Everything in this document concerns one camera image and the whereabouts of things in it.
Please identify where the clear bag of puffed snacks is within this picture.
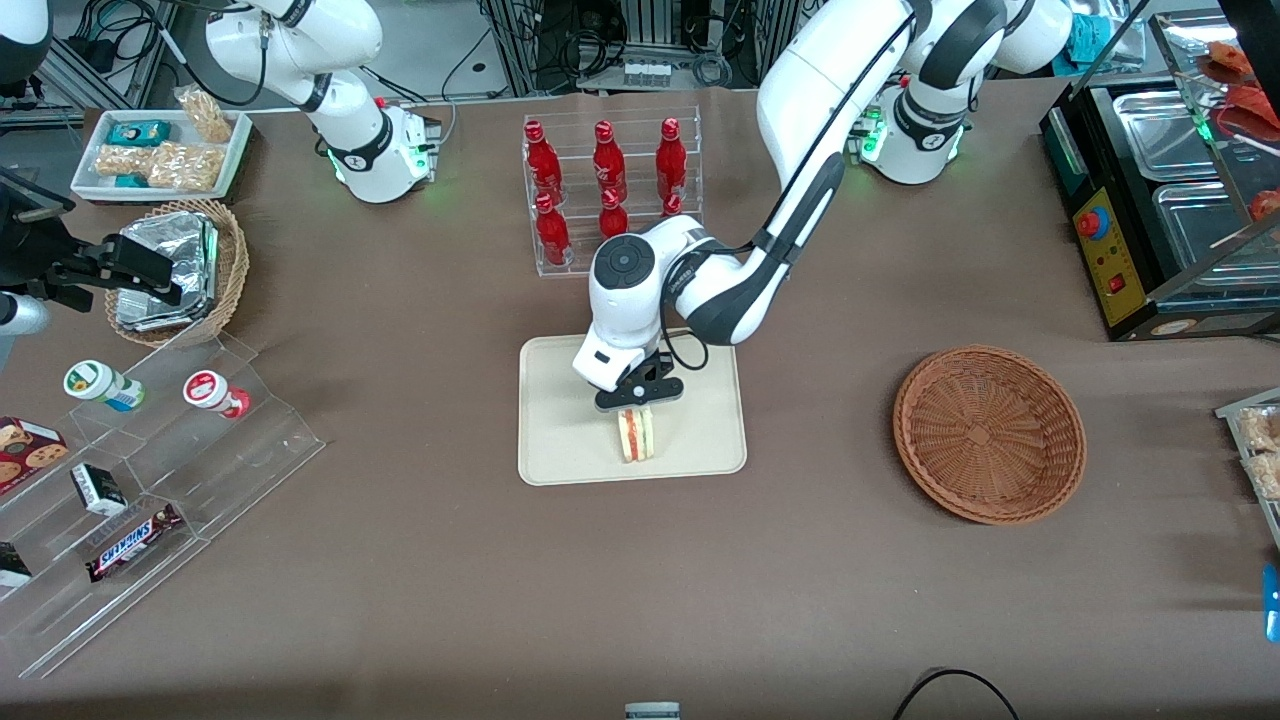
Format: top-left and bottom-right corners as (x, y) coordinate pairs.
(94, 144), (152, 180)
(174, 84), (234, 145)
(147, 139), (227, 194)

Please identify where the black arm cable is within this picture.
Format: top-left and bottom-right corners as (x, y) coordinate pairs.
(660, 245), (761, 374)

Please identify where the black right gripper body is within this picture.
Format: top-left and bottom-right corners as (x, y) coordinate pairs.
(42, 235), (126, 303)

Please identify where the white rectangular snack tray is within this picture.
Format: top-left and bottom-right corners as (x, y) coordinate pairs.
(69, 107), (254, 205)

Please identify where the clear acrylic bottle rack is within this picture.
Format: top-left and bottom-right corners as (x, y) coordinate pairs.
(521, 104), (706, 280)

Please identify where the round brown wicker basket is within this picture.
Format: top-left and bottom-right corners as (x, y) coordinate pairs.
(892, 344), (1089, 527)

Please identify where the Snickers chocolate bar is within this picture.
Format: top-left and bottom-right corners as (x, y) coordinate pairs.
(84, 502), (185, 585)

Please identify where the red cookie box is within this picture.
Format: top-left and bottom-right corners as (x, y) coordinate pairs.
(0, 415), (72, 497)

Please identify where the small black white carton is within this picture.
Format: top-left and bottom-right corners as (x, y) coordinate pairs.
(69, 462), (130, 518)

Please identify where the black floor cable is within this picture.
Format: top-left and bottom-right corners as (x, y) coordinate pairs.
(892, 667), (1022, 720)

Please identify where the clear acrylic stepped display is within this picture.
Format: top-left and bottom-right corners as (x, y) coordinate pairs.
(0, 329), (328, 682)

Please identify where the teal snack box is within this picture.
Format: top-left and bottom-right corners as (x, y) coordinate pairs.
(105, 119), (174, 148)

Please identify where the black food warmer cabinet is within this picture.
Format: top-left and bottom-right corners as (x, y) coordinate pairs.
(1038, 10), (1280, 344)

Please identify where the red lidded yogurt cup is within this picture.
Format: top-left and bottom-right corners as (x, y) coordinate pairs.
(182, 369), (253, 420)

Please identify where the silver foil packet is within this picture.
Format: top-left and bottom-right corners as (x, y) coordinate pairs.
(118, 211), (220, 303)
(114, 288), (213, 333)

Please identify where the metal wire snack tray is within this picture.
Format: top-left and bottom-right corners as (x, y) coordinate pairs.
(1214, 387), (1280, 553)

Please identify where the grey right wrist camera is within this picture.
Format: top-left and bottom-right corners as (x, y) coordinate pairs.
(0, 292), (52, 338)

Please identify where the triangular sandwich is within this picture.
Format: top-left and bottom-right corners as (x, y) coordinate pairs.
(617, 404), (658, 465)

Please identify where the aluminium equipment frame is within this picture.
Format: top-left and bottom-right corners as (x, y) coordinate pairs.
(480, 0), (806, 93)

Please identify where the light tan wicker basket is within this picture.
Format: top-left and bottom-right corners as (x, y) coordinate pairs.
(104, 197), (251, 350)

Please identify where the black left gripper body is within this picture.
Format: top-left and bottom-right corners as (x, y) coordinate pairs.
(594, 350), (688, 414)

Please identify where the stainless steel pan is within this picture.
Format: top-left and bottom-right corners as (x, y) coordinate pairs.
(1112, 88), (1219, 183)
(1152, 182), (1280, 293)

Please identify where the green lidded yogurt cup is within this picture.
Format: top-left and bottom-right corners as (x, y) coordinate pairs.
(62, 359), (147, 414)

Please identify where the beige plastic tray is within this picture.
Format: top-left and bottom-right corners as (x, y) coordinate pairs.
(517, 325), (750, 488)

